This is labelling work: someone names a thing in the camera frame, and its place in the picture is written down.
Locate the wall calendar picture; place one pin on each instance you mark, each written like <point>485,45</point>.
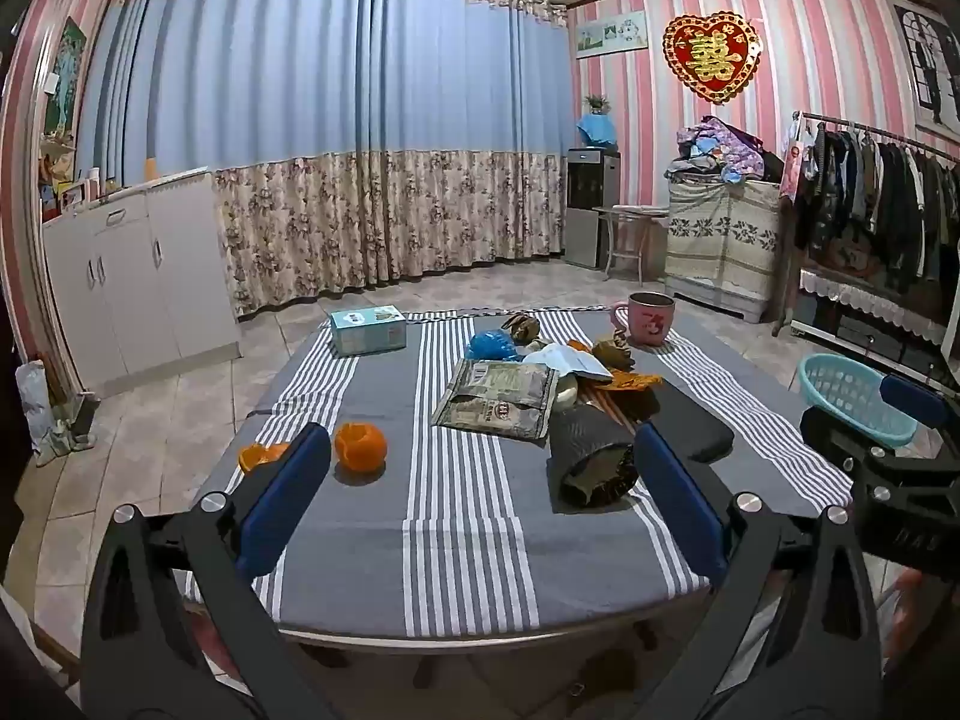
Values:
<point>611,34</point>

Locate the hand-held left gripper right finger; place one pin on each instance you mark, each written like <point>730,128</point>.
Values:
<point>679,495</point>

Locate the dark storage box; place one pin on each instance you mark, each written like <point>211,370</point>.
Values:
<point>885,341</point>

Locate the teal plastic basket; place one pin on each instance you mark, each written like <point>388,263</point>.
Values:
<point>847,394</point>

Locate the red heart wall decoration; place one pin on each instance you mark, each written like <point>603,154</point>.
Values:
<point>711,52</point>

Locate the grey water dispenser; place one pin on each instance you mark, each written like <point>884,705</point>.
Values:
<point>589,202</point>

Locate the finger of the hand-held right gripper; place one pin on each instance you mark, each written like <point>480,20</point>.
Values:
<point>829,431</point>
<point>915,399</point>

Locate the light blue tissue box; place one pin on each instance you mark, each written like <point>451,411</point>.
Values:
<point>367,334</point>

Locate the patterned cloth covered cabinet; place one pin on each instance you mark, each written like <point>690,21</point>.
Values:
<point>720,247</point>

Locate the white cabinet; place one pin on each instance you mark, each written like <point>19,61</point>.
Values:
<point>142,277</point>

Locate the black packet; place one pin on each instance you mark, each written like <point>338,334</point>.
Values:
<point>589,450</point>

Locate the blue plastic bag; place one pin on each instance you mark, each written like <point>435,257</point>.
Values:
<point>493,347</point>

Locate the grey striped tablecloth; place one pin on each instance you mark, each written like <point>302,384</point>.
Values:
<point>450,540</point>

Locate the white paper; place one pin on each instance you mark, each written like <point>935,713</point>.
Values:
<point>566,361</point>

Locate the metal clothes rack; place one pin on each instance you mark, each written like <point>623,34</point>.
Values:
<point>847,125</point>

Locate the pink hanging bag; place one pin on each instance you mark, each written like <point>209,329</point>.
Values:
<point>791,165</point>

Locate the dried plant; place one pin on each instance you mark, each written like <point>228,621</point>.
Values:
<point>598,103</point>

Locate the blue floral curtain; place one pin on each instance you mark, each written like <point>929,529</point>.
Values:
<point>315,127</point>

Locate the banknote print packet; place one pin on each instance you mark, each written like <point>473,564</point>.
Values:
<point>487,420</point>
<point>514,382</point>

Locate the black smartphone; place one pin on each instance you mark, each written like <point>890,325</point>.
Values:
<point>697,424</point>

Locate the small metal table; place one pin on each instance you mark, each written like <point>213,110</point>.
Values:
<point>637,211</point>

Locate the small picture frame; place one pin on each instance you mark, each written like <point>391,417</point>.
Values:
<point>71,195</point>

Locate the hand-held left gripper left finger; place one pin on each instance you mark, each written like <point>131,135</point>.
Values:
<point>289,491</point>

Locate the cream plastic bowl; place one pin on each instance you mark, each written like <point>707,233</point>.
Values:
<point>565,394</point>

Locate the green wall poster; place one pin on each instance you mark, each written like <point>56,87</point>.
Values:
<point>66,75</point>

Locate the blue cloth cover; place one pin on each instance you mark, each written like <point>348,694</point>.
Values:
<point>596,131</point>

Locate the row of hanging clothes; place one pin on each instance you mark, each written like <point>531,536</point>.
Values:
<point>885,195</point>

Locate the white plastic bag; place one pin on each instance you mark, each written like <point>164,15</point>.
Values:
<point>49,412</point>

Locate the brown paper ball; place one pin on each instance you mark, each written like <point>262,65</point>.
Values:
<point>521,328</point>
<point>613,352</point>

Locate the pile of clothes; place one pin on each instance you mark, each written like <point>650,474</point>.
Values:
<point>720,150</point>

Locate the white lace cloth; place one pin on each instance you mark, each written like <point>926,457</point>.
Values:
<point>870,300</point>

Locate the pink cup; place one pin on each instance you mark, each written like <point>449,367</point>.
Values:
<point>649,319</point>

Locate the window photo wall poster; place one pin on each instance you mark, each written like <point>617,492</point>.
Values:
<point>930,75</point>

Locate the person's right hand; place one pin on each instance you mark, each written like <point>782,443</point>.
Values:
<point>907,622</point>

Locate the cup-shaped orange peel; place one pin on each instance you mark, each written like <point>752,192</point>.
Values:
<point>360,448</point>

